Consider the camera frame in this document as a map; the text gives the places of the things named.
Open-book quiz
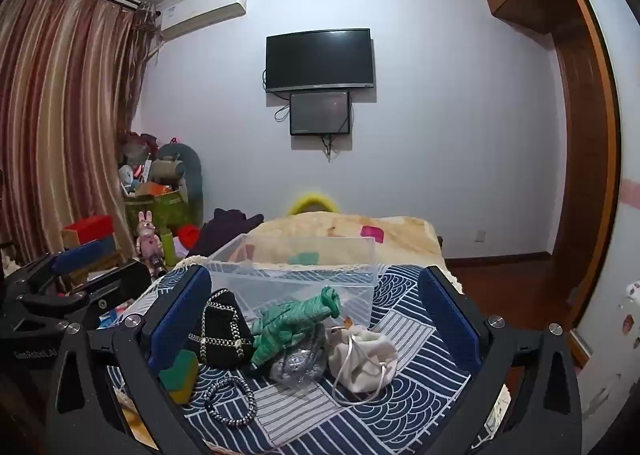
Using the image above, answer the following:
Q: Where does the red cloth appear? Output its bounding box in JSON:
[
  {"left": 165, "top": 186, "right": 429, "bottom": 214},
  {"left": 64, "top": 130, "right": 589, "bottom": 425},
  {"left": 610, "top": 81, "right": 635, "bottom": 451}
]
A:
[{"left": 177, "top": 224, "right": 202, "bottom": 251}]

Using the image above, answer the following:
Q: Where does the black white braided cord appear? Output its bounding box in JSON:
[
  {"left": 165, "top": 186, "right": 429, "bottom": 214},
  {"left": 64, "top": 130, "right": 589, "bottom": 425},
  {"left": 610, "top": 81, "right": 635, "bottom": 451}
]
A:
[{"left": 204, "top": 376, "right": 257, "bottom": 428}]

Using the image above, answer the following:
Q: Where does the yellow plush arc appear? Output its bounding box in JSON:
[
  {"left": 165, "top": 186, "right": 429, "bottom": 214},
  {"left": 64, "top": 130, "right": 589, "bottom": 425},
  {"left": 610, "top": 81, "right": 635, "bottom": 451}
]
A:
[{"left": 290, "top": 192, "right": 338, "bottom": 216}]

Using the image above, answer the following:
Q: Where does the black wall television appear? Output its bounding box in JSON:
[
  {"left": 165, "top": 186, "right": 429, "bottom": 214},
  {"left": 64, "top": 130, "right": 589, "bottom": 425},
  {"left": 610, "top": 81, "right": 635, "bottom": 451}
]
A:
[{"left": 265, "top": 28, "right": 376, "bottom": 94}]

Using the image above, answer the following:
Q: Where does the red box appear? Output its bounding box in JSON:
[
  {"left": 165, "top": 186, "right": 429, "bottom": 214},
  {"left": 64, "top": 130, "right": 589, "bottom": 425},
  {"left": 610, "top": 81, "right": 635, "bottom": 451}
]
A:
[{"left": 62, "top": 215, "right": 116, "bottom": 246}]

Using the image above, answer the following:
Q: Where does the black quilted chain pouch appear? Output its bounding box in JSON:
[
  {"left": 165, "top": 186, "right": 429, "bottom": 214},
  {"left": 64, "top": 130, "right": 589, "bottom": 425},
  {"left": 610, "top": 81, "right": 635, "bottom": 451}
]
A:
[{"left": 187, "top": 288, "right": 256, "bottom": 366}]

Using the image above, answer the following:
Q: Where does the pile of toys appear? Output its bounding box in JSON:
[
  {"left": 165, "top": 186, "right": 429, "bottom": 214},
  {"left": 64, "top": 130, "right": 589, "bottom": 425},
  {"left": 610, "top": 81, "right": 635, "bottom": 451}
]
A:
[{"left": 117, "top": 132, "right": 186, "bottom": 198}]

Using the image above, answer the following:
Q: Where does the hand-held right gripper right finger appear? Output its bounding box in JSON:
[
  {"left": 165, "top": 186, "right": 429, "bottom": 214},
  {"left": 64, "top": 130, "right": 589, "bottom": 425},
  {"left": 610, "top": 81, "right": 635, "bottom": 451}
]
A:
[{"left": 419, "top": 265, "right": 583, "bottom": 455}]

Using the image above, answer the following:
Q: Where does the beige fleece blanket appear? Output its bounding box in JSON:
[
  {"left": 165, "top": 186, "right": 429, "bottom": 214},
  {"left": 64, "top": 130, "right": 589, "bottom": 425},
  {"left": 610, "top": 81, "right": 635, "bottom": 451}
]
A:
[{"left": 247, "top": 212, "right": 446, "bottom": 268}]

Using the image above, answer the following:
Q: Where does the small black monitor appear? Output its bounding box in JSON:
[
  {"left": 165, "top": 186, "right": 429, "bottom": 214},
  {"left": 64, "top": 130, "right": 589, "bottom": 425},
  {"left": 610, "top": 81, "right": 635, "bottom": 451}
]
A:
[{"left": 289, "top": 90, "right": 352, "bottom": 136}]

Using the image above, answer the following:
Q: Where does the blue white patterned cloth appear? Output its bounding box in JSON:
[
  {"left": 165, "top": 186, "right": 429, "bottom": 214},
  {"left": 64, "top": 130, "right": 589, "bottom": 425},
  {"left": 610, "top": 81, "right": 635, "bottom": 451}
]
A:
[{"left": 115, "top": 262, "right": 511, "bottom": 455}]

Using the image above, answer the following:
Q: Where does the wooden wardrobe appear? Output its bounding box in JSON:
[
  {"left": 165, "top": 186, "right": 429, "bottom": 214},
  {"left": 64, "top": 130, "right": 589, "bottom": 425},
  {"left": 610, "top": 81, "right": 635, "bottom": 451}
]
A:
[{"left": 477, "top": 0, "right": 626, "bottom": 351}]

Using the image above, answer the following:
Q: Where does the green knitted cloth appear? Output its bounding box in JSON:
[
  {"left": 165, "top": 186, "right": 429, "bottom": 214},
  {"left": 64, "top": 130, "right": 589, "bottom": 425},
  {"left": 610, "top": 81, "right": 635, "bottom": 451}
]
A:
[{"left": 250, "top": 286, "right": 342, "bottom": 367}]

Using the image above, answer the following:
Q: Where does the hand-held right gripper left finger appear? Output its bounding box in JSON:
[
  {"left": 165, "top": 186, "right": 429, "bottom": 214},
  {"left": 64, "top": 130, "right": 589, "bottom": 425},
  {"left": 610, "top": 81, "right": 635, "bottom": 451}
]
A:
[{"left": 45, "top": 265, "right": 216, "bottom": 455}]

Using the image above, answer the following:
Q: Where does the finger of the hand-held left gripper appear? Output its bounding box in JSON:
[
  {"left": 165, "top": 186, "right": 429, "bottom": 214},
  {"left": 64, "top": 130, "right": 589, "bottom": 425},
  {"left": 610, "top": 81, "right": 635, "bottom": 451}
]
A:
[
  {"left": 22, "top": 259, "right": 152, "bottom": 332},
  {"left": 7, "top": 239, "right": 108, "bottom": 299}
]

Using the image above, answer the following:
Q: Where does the white air conditioner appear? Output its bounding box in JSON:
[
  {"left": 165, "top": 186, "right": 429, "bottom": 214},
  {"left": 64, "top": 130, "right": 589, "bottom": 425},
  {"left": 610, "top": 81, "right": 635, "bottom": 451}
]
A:
[{"left": 159, "top": 0, "right": 248, "bottom": 42}]

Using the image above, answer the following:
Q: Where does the green yellow sponge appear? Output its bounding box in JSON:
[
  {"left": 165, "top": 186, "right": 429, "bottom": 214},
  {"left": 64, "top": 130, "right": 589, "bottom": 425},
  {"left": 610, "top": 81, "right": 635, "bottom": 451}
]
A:
[{"left": 159, "top": 350, "right": 200, "bottom": 406}]

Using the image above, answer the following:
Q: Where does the dark purple garment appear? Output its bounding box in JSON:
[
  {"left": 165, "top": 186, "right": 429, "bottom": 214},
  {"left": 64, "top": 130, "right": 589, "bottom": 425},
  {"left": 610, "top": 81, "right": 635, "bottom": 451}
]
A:
[{"left": 187, "top": 207, "right": 265, "bottom": 258}]

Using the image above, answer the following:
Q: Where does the pink bunny toy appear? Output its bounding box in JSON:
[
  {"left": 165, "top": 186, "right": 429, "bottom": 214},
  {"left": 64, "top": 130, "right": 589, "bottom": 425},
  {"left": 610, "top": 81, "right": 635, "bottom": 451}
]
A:
[{"left": 136, "top": 210, "right": 168, "bottom": 278}]

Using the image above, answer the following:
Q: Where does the white drawstring pouch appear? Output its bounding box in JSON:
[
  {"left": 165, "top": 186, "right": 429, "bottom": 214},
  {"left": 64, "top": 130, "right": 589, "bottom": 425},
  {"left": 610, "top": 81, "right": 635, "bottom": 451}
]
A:
[{"left": 326, "top": 322, "right": 398, "bottom": 407}]

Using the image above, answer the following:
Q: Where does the striped brown curtain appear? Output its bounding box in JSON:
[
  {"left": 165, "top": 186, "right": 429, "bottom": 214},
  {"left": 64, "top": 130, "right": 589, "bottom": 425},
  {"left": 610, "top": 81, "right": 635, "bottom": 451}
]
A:
[{"left": 0, "top": 0, "right": 151, "bottom": 266}]

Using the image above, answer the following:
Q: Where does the clear plastic storage box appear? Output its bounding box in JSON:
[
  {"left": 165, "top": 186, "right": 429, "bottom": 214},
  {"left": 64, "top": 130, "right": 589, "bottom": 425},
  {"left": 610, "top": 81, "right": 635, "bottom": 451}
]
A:
[{"left": 202, "top": 233, "right": 377, "bottom": 331}]

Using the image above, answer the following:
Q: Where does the grey long pillow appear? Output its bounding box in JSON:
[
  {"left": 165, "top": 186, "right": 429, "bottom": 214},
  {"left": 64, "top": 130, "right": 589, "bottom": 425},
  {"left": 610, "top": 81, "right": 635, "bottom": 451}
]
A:
[{"left": 157, "top": 142, "right": 203, "bottom": 228}]

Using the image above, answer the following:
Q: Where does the green storage box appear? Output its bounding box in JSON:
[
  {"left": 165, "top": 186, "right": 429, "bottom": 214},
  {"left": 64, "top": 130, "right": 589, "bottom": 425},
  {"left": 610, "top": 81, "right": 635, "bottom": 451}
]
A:
[{"left": 125, "top": 187, "right": 193, "bottom": 236}]

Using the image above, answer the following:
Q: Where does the green bottle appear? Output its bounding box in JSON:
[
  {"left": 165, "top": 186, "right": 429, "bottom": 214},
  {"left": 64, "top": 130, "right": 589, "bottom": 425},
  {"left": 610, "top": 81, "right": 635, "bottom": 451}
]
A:
[{"left": 160, "top": 230, "right": 177, "bottom": 267}]

